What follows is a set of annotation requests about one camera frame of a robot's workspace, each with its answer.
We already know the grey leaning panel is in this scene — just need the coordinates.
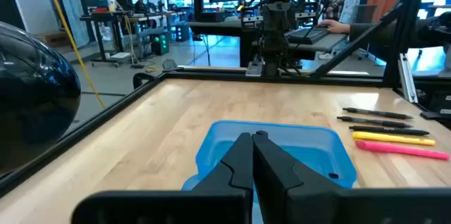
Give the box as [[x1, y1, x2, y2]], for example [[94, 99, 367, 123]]
[[54, 0, 91, 47]]

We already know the blue plastic supply box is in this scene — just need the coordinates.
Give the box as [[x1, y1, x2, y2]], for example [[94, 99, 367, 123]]
[[181, 120, 358, 193]]

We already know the black desk lamp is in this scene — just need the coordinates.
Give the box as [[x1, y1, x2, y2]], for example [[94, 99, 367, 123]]
[[0, 21, 82, 178]]

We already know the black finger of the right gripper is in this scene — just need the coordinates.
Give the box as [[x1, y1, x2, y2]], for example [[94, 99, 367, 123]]
[[278, 5, 288, 32], [270, 5, 280, 32]]

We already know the black pen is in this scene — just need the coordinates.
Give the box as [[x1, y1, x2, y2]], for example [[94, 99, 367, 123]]
[[342, 107, 414, 120], [336, 116, 413, 129], [348, 125, 431, 137]]

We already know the yellow hanging cable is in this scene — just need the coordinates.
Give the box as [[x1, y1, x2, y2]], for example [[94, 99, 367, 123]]
[[39, 0, 106, 110]]

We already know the black standing desk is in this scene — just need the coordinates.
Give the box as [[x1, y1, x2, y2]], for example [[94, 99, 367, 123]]
[[80, 11, 133, 67]]

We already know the pink highlighter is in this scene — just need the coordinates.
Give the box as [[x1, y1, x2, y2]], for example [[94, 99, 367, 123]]
[[354, 140, 451, 161]]

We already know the dark workstation desk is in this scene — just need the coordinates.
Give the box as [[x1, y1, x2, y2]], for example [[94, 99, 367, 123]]
[[186, 19, 348, 68]]

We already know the computer tower with green lights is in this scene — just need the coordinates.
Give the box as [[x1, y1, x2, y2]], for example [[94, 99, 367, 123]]
[[151, 32, 171, 56]]

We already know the cardboard box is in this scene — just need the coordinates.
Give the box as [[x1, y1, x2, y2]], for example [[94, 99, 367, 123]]
[[35, 30, 71, 48]]

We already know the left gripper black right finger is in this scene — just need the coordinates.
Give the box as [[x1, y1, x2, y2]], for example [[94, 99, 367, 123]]
[[252, 130, 451, 224]]

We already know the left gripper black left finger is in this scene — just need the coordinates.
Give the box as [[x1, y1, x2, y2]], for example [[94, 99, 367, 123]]
[[72, 131, 254, 224]]

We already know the black flat table-edge bracket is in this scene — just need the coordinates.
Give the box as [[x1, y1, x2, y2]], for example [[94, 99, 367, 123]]
[[420, 111, 451, 121]]

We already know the person's hand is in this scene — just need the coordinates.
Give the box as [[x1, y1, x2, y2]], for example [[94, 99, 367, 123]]
[[316, 19, 352, 35]]

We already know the yellow highlighter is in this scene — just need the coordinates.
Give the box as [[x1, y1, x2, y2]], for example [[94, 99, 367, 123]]
[[352, 131, 436, 147]]

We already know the black keyboard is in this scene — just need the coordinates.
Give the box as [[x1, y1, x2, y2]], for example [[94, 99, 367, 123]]
[[285, 26, 331, 46]]

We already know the silver aluminium extrusion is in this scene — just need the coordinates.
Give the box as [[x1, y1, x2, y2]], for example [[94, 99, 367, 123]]
[[397, 53, 419, 104]]

